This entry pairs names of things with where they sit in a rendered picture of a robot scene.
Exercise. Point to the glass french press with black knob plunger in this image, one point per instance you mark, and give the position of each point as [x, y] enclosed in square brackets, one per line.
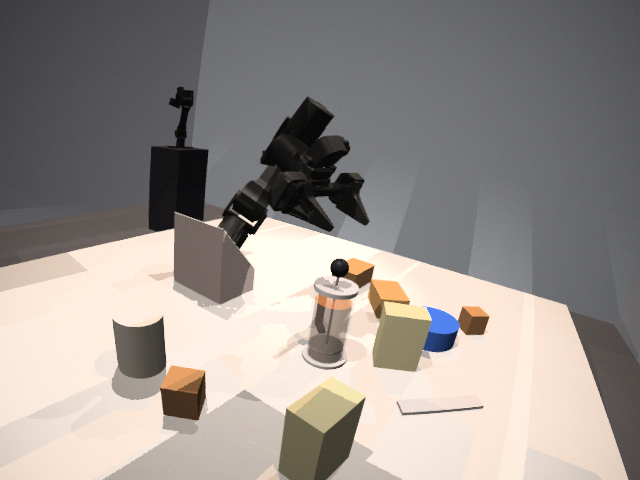
[331, 313]

